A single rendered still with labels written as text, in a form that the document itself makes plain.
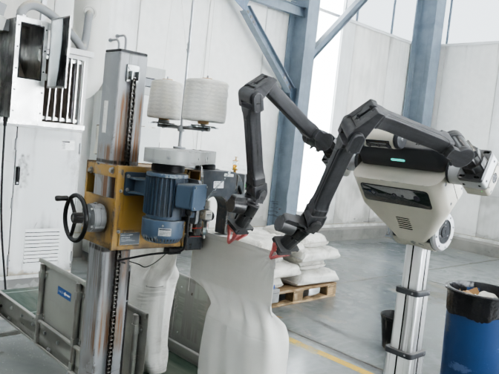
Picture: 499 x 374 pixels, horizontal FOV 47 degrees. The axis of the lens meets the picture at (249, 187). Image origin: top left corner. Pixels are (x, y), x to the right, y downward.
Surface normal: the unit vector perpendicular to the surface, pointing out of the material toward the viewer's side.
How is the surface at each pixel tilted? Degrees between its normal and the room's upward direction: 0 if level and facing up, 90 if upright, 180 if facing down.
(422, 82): 90
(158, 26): 90
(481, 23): 90
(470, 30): 90
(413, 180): 40
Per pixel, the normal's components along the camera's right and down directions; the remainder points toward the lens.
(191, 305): -0.73, -0.02
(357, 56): 0.67, 0.13
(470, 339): -0.51, 0.06
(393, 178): -0.39, -0.77
